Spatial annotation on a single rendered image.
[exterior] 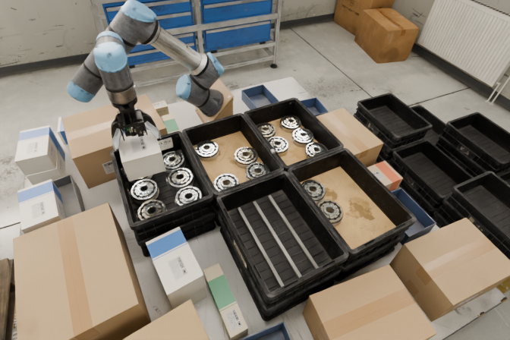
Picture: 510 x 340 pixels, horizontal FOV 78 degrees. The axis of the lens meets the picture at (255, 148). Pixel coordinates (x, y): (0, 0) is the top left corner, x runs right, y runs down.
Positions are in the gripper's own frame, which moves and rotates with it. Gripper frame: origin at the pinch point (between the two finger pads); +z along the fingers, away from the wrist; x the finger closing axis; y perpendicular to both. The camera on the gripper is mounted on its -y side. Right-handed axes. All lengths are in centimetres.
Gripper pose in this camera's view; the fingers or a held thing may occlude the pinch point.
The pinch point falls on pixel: (138, 143)
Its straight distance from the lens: 112.6
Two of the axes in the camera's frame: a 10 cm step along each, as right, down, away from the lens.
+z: -0.4, 7.0, 7.1
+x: 9.1, -2.7, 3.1
